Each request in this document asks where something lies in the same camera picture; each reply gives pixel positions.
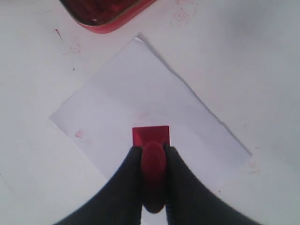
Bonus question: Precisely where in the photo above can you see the white paper sheet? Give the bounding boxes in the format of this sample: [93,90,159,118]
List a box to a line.
[50,37,251,189]

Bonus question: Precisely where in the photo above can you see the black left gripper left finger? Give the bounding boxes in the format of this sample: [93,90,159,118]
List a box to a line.
[57,147,142,225]

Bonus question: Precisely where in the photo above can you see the red stamp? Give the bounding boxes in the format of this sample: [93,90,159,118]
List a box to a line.
[132,126,170,214]

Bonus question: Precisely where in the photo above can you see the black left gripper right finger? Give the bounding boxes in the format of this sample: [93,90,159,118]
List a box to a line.
[165,146,248,225]

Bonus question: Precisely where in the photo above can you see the red ink tin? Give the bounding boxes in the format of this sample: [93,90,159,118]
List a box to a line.
[60,0,156,34]

